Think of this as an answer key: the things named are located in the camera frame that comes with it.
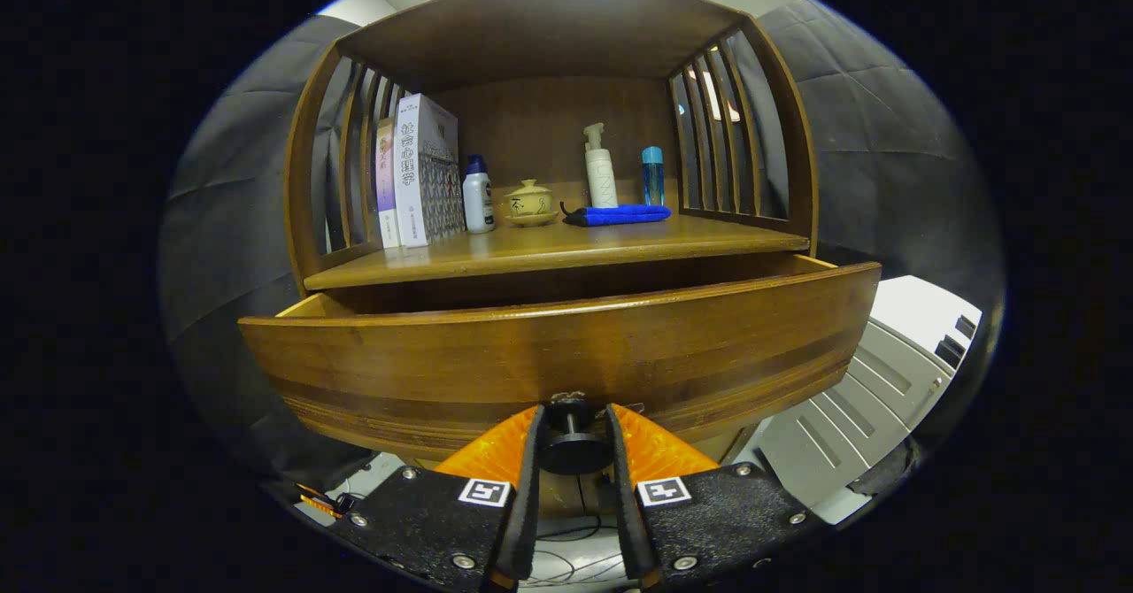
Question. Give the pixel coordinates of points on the black drawer knob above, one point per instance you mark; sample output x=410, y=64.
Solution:
x=574, y=447

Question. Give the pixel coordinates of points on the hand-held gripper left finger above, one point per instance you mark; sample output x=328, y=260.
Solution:
x=529, y=504

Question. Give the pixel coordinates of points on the brown wooden cabinet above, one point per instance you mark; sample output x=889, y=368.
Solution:
x=566, y=124

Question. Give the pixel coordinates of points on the thick white patterned book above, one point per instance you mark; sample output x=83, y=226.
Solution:
x=425, y=177

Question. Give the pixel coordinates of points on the folded blue cloth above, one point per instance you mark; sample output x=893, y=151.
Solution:
x=620, y=214

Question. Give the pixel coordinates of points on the small orange device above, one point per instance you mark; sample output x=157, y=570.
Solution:
x=317, y=502

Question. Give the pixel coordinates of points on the yellow lidded teacup with saucer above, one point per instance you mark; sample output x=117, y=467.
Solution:
x=529, y=202

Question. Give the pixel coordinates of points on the brown wooden drawer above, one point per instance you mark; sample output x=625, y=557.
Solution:
x=566, y=354

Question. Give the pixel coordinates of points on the white grey metal case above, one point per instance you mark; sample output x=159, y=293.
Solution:
x=850, y=416

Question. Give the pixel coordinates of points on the white pump bottle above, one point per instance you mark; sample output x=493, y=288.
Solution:
x=602, y=177

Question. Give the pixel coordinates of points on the wooden countertop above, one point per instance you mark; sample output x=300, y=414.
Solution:
x=575, y=243

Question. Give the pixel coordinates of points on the clear blue bottle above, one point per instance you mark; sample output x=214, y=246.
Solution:
x=653, y=177

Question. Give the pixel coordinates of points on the thin pink purple book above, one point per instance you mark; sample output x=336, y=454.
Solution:
x=387, y=186

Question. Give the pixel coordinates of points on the white lotion bottle blue cap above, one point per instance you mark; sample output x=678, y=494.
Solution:
x=478, y=204

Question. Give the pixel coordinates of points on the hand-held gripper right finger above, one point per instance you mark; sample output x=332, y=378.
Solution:
x=624, y=504

